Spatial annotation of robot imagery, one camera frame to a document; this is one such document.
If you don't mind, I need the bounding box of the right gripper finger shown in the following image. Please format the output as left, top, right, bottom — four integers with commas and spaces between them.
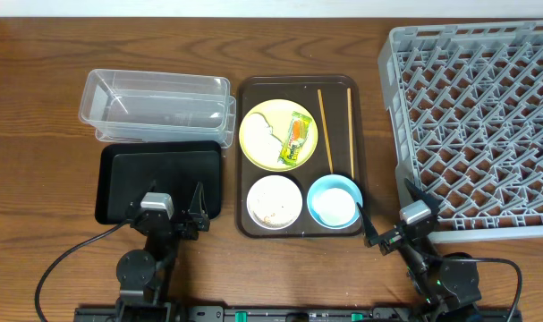
403, 178, 440, 210
356, 203, 379, 244

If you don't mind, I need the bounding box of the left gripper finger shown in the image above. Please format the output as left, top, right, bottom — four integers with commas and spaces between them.
188, 182, 208, 215
129, 180, 157, 210

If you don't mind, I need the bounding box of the light blue bowl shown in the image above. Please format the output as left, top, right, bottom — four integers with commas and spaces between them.
307, 174, 364, 230

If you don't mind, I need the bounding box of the white bowl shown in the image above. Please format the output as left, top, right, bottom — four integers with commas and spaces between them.
246, 175, 303, 230

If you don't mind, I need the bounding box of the white napkin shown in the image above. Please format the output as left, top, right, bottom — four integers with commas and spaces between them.
243, 113, 282, 167

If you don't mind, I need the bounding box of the wooden chopstick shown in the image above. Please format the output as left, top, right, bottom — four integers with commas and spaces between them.
346, 88, 355, 180
317, 89, 334, 174

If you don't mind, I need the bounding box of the yellow round plate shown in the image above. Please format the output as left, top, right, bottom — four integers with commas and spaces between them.
239, 99, 318, 172

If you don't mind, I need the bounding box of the green snack wrapper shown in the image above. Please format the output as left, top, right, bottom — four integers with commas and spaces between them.
278, 112, 312, 165

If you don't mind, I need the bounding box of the white cup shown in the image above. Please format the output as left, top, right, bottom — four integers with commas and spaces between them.
314, 188, 355, 226

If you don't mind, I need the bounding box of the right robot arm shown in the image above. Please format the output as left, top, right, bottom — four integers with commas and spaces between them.
357, 179, 483, 321

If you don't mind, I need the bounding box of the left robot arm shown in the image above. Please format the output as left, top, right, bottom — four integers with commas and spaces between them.
115, 182, 210, 321

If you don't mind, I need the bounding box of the black waste bin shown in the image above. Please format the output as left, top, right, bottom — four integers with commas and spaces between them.
95, 141, 223, 225

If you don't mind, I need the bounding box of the grey dishwasher rack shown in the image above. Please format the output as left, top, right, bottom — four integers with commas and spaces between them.
378, 21, 543, 243

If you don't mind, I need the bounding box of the clear plastic bin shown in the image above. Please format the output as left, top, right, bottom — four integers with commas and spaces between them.
79, 69, 236, 148

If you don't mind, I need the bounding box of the brown serving tray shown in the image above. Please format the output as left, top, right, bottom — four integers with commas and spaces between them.
235, 74, 370, 240

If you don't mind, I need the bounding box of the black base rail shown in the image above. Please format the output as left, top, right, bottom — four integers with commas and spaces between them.
72, 305, 522, 322

